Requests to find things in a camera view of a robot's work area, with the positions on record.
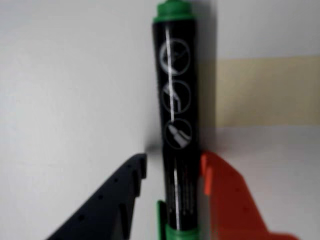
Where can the green marker with black label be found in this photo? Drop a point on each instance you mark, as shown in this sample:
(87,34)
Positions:
(176,112)

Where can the beige masking tape strip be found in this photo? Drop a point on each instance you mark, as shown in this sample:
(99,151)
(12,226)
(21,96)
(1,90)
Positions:
(267,92)

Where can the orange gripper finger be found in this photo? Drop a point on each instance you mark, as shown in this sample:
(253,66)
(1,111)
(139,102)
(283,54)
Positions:
(232,200)

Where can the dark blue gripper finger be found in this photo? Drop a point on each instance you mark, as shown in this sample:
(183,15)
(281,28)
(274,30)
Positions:
(105,207)

